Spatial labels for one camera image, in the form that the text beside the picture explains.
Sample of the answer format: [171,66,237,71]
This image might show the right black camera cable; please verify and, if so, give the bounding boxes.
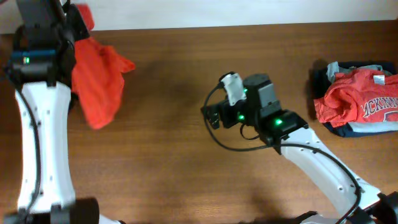
[203,71,363,224]

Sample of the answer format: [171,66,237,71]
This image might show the red McKinney printed t-shirt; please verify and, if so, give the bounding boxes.
[314,69,397,128]

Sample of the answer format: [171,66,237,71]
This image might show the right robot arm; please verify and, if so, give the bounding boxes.
[201,72,397,224]

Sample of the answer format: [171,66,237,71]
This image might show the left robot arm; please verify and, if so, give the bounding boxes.
[3,0,113,224]

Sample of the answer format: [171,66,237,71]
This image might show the plain orange t-shirt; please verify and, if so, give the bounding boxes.
[70,3,136,131]

